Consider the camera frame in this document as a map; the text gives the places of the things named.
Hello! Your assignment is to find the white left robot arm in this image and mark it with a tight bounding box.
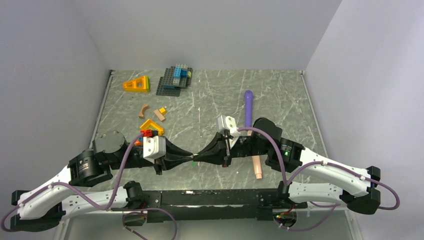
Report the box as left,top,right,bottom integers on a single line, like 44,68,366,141
1,130,193,232

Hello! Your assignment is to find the yellow cube block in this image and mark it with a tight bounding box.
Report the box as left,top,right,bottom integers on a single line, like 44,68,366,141
159,107,167,115

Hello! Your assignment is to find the yellow window brick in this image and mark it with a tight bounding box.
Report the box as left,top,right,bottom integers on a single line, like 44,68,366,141
139,119,165,136

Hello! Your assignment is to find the orange triangular brick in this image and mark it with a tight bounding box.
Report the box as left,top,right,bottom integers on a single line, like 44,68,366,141
122,76,150,93

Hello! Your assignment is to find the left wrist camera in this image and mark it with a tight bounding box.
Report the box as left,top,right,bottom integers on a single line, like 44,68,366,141
142,136,166,164

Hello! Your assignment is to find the curved tan wooden block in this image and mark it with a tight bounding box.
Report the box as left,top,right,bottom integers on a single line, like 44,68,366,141
138,104,150,119

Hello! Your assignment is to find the grey blue brick stack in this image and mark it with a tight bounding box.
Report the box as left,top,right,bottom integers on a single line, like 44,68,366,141
155,63,193,97

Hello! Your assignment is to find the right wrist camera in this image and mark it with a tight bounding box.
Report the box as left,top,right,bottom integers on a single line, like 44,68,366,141
216,114,241,149

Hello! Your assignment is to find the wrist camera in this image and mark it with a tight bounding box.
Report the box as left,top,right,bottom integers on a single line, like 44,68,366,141
216,114,241,149
142,136,166,164

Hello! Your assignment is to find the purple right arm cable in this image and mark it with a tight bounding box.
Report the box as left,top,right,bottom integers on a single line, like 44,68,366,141
236,126,401,211

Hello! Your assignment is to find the straight tan wooden block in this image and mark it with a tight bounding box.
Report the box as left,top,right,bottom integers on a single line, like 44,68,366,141
153,109,166,122

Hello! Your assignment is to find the colourful brick boat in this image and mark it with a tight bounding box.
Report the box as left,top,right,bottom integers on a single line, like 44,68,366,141
134,136,144,146

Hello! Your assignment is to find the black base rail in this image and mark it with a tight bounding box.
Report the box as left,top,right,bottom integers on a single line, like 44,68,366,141
122,188,308,223

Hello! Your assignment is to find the beige toy microphone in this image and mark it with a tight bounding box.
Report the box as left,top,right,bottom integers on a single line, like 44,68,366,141
247,129,264,180

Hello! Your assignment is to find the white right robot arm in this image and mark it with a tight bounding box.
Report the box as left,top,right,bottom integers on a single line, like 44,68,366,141
193,115,381,215

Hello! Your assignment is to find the purple toy microphone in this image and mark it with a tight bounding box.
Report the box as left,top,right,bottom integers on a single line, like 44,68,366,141
244,90,254,127

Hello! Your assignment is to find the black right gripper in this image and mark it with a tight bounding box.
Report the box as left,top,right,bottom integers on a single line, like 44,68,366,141
193,131,270,168

